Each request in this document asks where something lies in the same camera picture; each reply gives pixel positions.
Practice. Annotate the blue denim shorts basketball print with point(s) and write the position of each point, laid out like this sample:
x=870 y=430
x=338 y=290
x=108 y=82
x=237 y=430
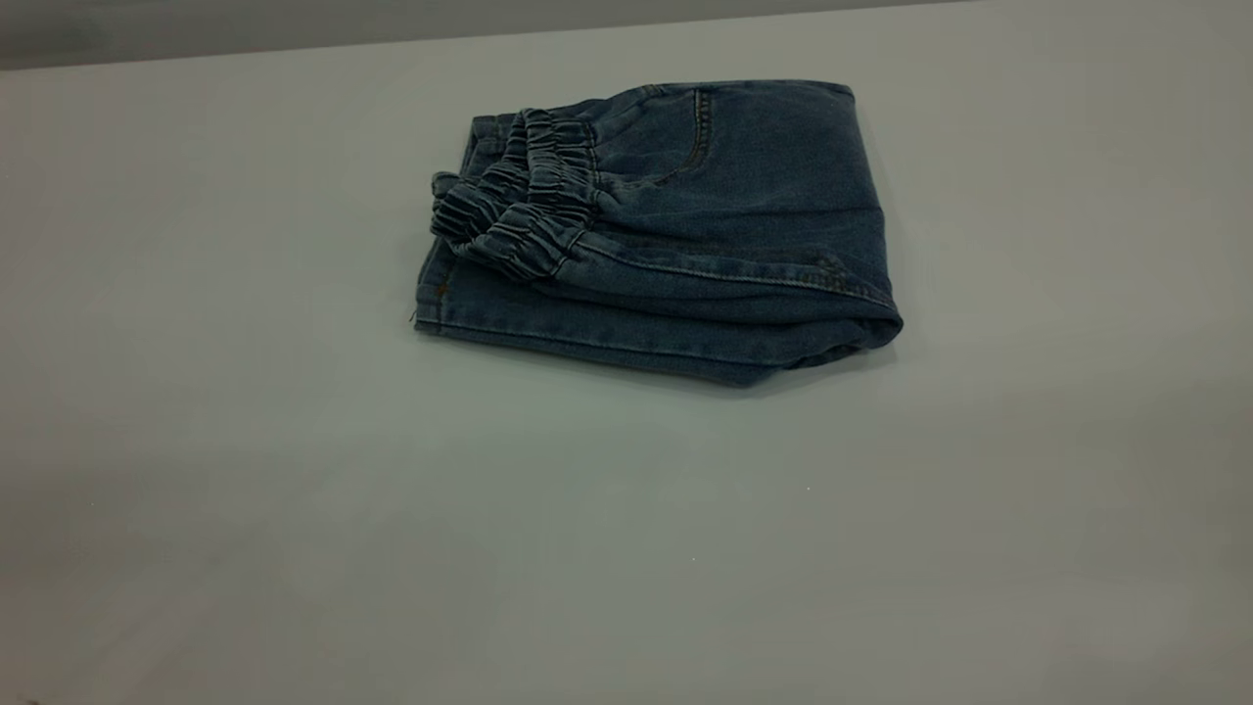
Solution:
x=685 y=245

